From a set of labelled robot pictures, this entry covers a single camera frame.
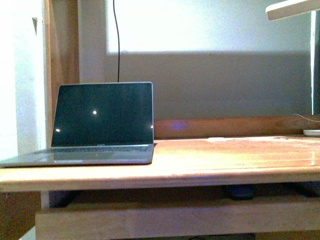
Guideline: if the dark grey Logitech mouse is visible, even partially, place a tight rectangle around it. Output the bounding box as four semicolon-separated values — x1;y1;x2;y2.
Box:
224;184;255;200

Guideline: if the wooden keyboard tray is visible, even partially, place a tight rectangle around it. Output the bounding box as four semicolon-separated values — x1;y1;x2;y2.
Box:
35;191;320;240

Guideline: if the white round sticker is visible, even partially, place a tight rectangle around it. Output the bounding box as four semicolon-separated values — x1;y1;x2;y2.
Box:
207;137;226;141

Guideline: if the wooden desk hutch frame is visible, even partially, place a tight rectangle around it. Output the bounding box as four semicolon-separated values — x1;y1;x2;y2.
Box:
43;0;320;143

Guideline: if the white lamp cable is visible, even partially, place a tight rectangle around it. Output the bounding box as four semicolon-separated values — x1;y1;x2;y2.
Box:
292;113;320;123

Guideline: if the grey open laptop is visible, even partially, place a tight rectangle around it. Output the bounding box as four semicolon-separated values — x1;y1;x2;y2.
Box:
0;82;154;168

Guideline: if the white desk lamp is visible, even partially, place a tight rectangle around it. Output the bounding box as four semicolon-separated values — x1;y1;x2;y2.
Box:
265;0;320;138

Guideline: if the black hanging cable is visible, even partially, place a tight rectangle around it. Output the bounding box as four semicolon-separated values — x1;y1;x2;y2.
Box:
112;0;121;83

